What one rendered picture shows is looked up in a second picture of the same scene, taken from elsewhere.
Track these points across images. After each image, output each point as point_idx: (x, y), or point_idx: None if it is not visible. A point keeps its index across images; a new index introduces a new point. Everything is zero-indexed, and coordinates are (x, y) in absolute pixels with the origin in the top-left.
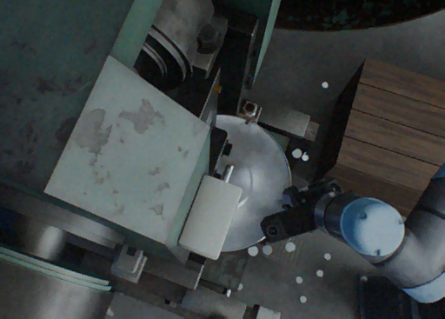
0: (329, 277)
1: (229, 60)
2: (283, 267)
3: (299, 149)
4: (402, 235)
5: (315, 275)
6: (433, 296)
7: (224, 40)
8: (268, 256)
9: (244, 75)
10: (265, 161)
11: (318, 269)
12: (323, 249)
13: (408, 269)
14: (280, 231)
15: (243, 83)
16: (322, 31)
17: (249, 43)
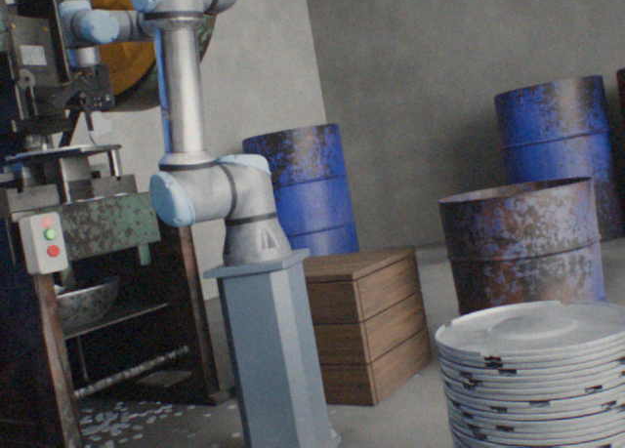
0: (227, 447)
1: (50, 12)
2: (172, 445)
3: (173, 226)
4: (83, 1)
5: (208, 447)
6: (91, 15)
7: None
8: (140, 382)
9: (58, 20)
10: None
11: (216, 443)
12: (235, 431)
13: (83, 12)
14: (58, 94)
15: (60, 30)
16: (148, 77)
17: None
